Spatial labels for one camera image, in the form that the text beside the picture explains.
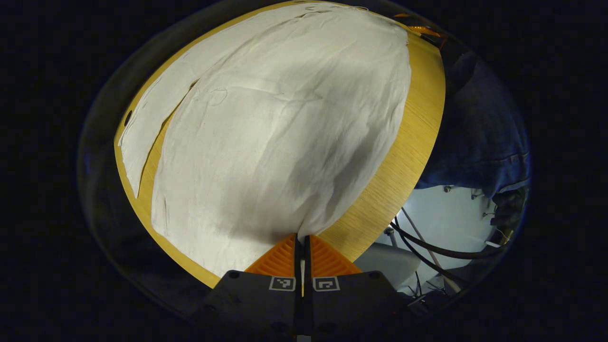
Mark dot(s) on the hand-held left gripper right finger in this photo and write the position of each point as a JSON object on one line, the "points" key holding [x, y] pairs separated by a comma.
{"points": [[346, 299]]}

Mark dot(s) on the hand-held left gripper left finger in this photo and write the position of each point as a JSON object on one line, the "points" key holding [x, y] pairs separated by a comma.
{"points": [[256, 299]]}

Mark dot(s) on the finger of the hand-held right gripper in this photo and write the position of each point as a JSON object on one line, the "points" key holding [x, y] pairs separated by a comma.
{"points": [[425, 31]]}

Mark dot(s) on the cream white jeans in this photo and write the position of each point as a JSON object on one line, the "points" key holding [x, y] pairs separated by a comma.
{"points": [[285, 142]]}

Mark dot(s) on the grey stool seat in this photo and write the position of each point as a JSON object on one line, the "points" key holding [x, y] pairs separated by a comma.
{"points": [[387, 266]]}

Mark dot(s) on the thin pale rod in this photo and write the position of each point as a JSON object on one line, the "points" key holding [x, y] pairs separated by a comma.
{"points": [[430, 247]]}

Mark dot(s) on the person's blue denim clothing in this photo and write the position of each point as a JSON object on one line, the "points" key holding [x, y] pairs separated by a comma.
{"points": [[479, 133]]}

